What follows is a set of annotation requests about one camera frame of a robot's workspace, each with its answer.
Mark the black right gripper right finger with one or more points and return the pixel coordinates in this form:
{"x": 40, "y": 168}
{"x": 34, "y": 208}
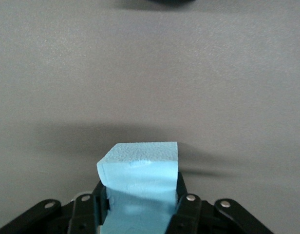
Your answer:
{"x": 191, "y": 215}

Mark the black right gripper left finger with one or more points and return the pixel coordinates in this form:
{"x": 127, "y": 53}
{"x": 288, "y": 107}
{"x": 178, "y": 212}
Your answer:
{"x": 81, "y": 215}

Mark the light blue foam block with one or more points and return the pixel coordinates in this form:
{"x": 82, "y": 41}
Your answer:
{"x": 140, "y": 182}

